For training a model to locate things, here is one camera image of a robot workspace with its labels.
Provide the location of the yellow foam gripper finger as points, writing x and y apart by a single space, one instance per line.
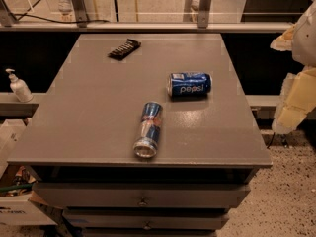
296 100
284 41

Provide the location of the top drawer knob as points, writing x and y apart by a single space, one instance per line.
142 202

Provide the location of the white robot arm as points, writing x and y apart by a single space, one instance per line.
304 39

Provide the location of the white pump dispenser bottle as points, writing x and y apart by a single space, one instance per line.
19 87

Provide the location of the drawer knob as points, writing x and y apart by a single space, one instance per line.
142 202
147 226

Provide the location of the white cardboard box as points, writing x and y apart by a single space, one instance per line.
15 206

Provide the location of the blue pepsi can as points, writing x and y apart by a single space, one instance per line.
189 84

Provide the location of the grey drawer cabinet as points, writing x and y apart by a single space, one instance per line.
161 144

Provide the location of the red bull can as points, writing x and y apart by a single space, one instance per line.
146 144

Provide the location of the grey metal railing frame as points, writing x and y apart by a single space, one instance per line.
224 16

